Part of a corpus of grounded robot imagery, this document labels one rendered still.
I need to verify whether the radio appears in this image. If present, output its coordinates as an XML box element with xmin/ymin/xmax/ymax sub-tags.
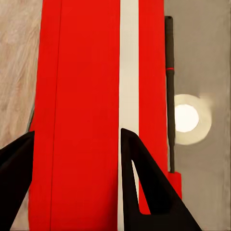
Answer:
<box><xmin>28</xmin><ymin>0</ymin><xmax>182</xmax><ymax>231</ymax></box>

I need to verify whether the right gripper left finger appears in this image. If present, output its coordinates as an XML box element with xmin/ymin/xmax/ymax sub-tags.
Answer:
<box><xmin>0</xmin><ymin>131</ymin><xmax>35</xmax><ymax>231</ymax></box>

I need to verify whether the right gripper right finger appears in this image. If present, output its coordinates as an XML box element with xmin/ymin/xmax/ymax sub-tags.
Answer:
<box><xmin>120</xmin><ymin>128</ymin><xmax>202</xmax><ymax>231</ymax></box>

